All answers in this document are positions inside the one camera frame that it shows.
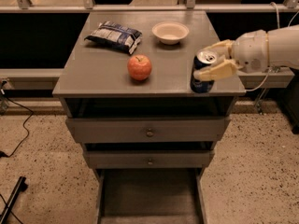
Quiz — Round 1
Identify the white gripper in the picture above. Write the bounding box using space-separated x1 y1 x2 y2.
193 30 268 81

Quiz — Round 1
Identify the blue pepsi can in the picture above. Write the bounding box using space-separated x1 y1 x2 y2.
190 49 219 93

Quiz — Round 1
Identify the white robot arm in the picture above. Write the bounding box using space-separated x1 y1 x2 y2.
193 25 299 81

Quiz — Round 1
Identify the grey wooden drawer cabinet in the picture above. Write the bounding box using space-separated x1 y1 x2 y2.
51 10 247 224

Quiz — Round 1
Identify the grey top drawer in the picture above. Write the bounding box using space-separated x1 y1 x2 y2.
66 117 230 143

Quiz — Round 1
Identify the grey drawer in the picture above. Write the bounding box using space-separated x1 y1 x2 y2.
93 168 208 224
66 117 230 143
83 150 214 169

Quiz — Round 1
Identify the grey middle drawer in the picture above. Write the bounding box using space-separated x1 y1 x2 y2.
83 150 214 169

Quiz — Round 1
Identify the grey bottom drawer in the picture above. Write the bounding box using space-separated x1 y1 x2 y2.
93 168 208 224

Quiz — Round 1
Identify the metal stand right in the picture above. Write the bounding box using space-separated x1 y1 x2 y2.
254 66 280 115

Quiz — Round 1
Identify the white paper bowl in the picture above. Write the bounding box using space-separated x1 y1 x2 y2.
152 21 189 45

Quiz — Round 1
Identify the red apple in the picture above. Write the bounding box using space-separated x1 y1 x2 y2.
127 55 152 81

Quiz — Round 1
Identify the blue white chip bag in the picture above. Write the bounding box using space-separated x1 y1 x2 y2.
85 21 142 55

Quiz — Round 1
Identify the black floor bar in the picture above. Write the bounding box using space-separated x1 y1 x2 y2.
0 176 28 224

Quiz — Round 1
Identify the white cable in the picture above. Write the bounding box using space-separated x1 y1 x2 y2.
245 1 299 93

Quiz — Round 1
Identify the metal railing frame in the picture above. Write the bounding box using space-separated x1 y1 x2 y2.
0 0 299 13

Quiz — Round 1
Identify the black floor cable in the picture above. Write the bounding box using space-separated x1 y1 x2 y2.
0 97 35 159

